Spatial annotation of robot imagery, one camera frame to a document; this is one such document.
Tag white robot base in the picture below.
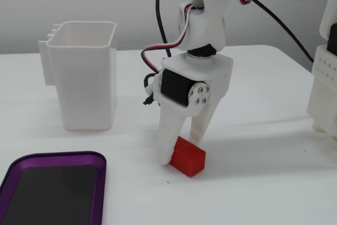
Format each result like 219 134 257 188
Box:
306 0 337 141

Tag white plastic box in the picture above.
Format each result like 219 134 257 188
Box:
38 21 118 132

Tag black cable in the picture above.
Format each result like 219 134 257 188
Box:
155 0 191 45
249 0 315 64

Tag red perforated cube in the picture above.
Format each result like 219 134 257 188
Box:
168 136 206 178

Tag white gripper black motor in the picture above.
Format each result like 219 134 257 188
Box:
154 52 234 167

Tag black tray mat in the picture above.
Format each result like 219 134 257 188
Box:
1 164 97 225

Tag black wire with plug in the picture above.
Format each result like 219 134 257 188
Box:
143 73 162 106

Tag purple metal tray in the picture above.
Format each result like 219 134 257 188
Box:
0 151 107 225

